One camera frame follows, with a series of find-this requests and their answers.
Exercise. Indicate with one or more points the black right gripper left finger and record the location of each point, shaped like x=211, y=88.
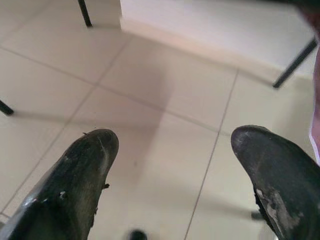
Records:
x=70, y=190

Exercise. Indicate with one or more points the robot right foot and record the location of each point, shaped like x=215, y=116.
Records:
x=138, y=235

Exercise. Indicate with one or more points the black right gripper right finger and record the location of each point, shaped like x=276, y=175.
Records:
x=282, y=190

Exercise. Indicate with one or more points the black metal table leg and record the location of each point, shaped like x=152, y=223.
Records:
x=295, y=62
x=85, y=12
x=5, y=107

